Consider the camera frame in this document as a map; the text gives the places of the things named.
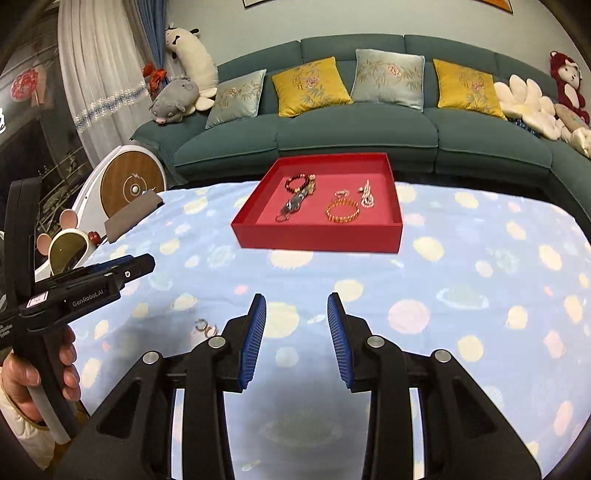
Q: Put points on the gold metal watch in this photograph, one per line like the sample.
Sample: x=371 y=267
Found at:
x=310 y=185

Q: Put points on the gold hoop earring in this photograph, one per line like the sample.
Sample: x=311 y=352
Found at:
x=198 y=325
x=215 y=330

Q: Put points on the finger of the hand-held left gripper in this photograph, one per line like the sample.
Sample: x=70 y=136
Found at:
x=136 y=266
x=108 y=265

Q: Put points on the blue planet-print tablecloth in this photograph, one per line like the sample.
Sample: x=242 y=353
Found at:
x=461 y=286

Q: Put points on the person's left forearm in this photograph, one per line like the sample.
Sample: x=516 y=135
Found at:
x=18 y=434

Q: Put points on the framed wall picture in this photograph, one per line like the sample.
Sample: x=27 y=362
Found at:
x=496 y=4
x=265 y=2

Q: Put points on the white mouse-eared display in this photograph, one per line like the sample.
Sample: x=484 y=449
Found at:
x=69 y=251

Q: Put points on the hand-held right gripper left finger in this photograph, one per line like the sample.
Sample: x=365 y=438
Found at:
x=254 y=341

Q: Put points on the dark blue patterned cloth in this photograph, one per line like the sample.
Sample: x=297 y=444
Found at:
x=524 y=125

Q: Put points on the person's left hand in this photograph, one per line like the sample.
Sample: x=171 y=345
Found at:
x=18 y=374

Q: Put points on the blue curtain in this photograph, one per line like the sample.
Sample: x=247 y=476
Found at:
x=154 y=27

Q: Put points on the dark decorated panel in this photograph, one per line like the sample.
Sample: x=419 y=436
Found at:
x=27 y=115

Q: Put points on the white flower cushion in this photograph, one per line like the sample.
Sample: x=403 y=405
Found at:
x=526 y=101

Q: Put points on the white sheer curtain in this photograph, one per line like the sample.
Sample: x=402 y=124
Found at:
x=101 y=69

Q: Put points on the beige small pillow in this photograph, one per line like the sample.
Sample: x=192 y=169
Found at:
x=572 y=121

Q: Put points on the gold braided bangle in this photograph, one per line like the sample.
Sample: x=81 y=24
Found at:
x=330 y=212

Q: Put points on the grey embroidered cushion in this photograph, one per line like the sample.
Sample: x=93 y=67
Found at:
x=388 y=78
x=235 y=99

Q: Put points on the silver metal watch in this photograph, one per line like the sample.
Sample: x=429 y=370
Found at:
x=293 y=205

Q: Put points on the red monkey plush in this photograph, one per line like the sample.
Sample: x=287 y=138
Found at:
x=570 y=78

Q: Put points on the red jewelry box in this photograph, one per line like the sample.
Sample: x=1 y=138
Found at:
x=314 y=237

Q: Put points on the red curtain bow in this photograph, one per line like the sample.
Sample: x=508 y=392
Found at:
x=154 y=74

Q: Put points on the white machine with wooden disc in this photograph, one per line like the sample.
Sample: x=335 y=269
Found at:
x=134 y=184

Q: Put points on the yellow embroidered cushion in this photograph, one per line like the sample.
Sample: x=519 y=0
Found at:
x=466 y=87
x=309 y=87

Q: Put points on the cream quilted blanket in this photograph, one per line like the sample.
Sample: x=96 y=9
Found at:
x=579 y=141

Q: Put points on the white cow plush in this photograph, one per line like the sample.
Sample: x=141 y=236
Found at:
x=194 y=55

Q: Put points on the teal sofa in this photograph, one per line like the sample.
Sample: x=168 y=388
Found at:
x=360 y=134

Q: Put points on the grey pig plush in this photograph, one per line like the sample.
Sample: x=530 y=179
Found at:
x=175 y=99

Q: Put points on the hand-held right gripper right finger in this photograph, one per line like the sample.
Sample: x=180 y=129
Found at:
x=339 y=341

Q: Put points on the brown flat pad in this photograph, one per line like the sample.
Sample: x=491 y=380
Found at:
x=131 y=217

